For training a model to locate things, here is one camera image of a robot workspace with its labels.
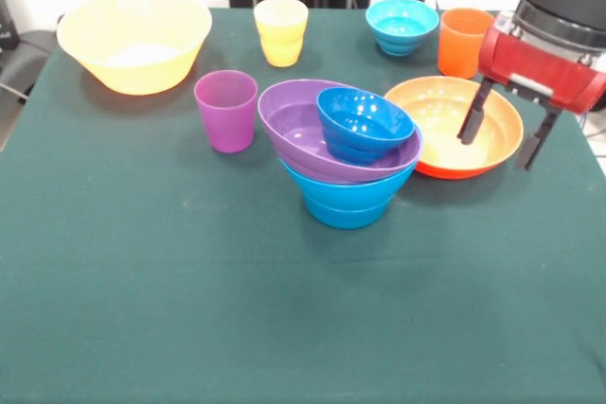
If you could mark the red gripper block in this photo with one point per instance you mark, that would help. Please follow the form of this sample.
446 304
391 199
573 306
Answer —
540 75

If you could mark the orange shallow plastic bowl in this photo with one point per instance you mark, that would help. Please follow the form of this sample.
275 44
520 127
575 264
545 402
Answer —
440 110

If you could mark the small dark blue bowl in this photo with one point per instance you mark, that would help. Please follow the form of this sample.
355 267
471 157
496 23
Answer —
364 125

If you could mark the medium light blue bowl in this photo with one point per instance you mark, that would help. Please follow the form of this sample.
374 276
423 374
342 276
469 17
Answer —
350 196

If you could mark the large purple plastic bowl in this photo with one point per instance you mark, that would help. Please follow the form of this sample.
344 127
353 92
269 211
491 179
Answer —
291 129

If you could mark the large yellow plastic bowl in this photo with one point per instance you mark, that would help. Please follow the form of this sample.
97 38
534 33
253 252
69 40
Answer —
132 30

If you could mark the orange-red plastic cup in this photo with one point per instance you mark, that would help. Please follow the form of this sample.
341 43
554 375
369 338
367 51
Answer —
461 44

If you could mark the small cyan plastic bowl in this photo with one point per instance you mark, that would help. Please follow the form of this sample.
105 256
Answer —
402 25

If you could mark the small light blue bowl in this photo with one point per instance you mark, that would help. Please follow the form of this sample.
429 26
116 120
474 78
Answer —
350 220

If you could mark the yellow plastic cup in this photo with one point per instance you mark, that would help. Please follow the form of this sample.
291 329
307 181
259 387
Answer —
281 55
280 21

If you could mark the dark green tablecloth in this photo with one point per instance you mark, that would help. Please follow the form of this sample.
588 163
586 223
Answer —
303 304

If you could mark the purple plastic cup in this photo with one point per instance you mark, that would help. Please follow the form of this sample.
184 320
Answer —
227 115

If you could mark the black pedestal leg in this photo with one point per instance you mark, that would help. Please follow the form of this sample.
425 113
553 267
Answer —
28 51

